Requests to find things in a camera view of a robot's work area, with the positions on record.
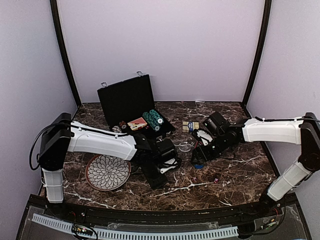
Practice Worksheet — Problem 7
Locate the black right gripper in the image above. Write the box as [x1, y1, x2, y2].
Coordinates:
[191, 132, 230, 165]

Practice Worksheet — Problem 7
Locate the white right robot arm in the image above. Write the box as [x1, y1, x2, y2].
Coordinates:
[190, 111, 320, 217]

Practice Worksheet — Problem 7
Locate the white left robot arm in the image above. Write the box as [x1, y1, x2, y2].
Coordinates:
[29, 112, 181, 218]

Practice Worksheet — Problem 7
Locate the blue small blind button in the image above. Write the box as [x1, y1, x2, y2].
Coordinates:
[194, 164, 204, 169]

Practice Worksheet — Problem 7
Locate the clear dealer button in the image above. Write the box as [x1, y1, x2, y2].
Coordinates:
[178, 142, 193, 153]

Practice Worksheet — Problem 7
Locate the blue gold card box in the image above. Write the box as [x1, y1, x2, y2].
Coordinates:
[182, 121, 200, 133]

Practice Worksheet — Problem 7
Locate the green blue chip stack rear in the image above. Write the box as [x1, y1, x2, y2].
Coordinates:
[149, 109, 164, 125]

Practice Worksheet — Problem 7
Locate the green blue chip stack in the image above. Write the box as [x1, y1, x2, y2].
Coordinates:
[142, 112, 161, 132]
[149, 109, 164, 125]

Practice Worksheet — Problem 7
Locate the floral patterned plate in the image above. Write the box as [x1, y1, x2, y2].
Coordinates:
[85, 154, 131, 192]

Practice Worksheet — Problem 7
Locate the red playing card deck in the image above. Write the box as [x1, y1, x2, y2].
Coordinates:
[127, 117, 148, 131]

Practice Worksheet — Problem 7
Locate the green blue chip stack front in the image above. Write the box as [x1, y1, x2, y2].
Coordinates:
[142, 112, 161, 132]

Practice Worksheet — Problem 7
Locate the orange black chip stack case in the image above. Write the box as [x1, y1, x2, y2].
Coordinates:
[119, 121, 128, 132]

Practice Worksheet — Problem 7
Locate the black poker case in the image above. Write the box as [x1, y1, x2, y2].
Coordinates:
[97, 74, 176, 139]

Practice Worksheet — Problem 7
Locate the black front table rail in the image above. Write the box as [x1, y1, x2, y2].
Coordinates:
[21, 193, 304, 226]

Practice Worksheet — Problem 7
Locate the white slotted cable duct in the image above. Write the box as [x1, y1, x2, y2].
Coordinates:
[31, 212, 239, 239]

